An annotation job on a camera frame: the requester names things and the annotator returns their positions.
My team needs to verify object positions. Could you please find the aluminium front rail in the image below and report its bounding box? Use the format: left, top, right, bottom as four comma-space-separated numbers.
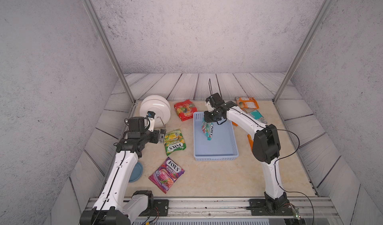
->
78, 196, 345, 225

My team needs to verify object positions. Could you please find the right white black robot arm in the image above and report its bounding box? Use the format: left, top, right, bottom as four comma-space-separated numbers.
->
204, 96, 289, 214

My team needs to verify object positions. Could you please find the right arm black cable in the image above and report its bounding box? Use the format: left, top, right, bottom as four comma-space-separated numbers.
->
208, 78, 315, 225

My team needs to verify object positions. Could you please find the teal white candy bag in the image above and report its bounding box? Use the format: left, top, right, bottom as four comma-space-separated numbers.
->
249, 110, 267, 124

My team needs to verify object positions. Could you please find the left aluminium frame post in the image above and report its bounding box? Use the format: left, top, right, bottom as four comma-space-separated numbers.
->
81, 0, 136, 103

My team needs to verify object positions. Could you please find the aluminium frame post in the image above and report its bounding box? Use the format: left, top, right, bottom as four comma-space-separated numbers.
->
81, 0, 136, 103
272, 0, 334, 105

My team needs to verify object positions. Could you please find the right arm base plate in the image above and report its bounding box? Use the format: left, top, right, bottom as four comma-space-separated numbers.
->
246, 199, 295, 216

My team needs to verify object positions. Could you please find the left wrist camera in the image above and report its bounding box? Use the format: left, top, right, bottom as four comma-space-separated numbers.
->
147, 111, 156, 132

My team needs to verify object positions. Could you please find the purple Fox's candy bag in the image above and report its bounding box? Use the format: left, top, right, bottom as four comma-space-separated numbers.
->
149, 158, 185, 194

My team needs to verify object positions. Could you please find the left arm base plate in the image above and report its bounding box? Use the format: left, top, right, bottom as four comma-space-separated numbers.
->
140, 199, 169, 217

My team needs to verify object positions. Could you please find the light blue plastic basket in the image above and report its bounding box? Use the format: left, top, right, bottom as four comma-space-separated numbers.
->
193, 112, 239, 161

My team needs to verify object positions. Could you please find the orange multicolour Fox's candy bag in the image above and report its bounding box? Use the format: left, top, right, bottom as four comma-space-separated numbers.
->
247, 134, 253, 150

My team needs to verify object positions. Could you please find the teal red Fox's candy bag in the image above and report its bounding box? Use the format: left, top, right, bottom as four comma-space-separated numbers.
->
201, 119, 213, 141

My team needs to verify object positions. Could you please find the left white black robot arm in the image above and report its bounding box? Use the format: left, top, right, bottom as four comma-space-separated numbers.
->
79, 111, 166, 225

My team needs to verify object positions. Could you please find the right aluminium frame post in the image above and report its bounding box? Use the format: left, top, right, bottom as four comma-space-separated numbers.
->
272, 0, 334, 105

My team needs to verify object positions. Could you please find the white plate stack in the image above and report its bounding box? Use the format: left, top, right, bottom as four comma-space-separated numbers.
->
139, 95, 171, 128

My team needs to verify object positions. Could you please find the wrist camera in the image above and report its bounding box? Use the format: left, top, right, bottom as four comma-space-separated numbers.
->
205, 93, 225, 112
147, 111, 156, 132

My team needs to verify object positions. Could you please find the green yellow Fox's candy bag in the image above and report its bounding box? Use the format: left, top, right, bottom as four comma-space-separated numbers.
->
164, 129, 187, 156

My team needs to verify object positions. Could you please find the blue small plate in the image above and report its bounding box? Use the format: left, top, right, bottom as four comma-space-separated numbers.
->
129, 162, 143, 183

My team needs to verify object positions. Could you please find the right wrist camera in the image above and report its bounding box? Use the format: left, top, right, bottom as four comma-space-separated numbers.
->
205, 93, 225, 112

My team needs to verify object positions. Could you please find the orange candy bag far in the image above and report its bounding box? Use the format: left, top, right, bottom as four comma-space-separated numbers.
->
236, 97, 259, 110

